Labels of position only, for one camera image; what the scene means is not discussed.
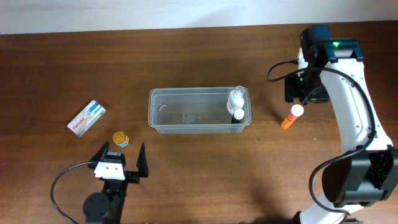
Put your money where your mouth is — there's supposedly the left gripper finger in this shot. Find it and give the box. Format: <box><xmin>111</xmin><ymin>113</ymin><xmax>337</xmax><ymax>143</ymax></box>
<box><xmin>136</xmin><ymin>143</ymin><xmax>149</xmax><ymax>178</ymax></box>
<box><xmin>90</xmin><ymin>140</ymin><xmax>109</xmax><ymax>162</ymax></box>

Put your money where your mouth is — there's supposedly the clear plastic container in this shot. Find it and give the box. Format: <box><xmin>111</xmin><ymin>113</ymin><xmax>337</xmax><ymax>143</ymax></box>
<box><xmin>148</xmin><ymin>86</ymin><xmax>251</xmax><ymax>134</ymax></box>

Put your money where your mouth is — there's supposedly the white Panadol box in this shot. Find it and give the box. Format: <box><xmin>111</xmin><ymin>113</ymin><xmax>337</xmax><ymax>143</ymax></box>
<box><xmin>67</xmin><ymin>100</ymin><xmax>106</xmax><ymax>137</ymax></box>

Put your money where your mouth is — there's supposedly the dark bottle white cap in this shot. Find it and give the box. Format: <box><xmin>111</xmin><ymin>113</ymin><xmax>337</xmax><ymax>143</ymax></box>
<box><xmin>231</xmin><ymin>109</ymin><xmax>245</xmax><ymax>124</ymax></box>

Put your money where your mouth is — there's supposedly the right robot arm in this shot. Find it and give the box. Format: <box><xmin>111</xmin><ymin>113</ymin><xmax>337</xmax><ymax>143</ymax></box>
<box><xmin>285</xmin><ymin>25</ymin><xmax>397</xmax><ymax>223</ymax></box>

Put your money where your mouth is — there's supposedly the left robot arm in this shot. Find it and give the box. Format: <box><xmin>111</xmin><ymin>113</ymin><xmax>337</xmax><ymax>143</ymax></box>
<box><xmin>83</xmin><ymin>141</ymin><xmax>149</xmax><ymax>223</ymax></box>

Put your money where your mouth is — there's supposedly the small gold lid jar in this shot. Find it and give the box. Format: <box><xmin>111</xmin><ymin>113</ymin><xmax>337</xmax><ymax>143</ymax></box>
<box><xmin>113</xmin><ymin>131</ymin><xmax>129</xmax><ymax>147</ymax></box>

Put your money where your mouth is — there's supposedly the orange tube white cap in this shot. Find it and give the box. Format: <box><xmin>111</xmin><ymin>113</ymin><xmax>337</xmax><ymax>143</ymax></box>
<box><xmin>280</xmin><ymin>105</ymin><xmax>304</xmax><ymax>129</ymax></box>

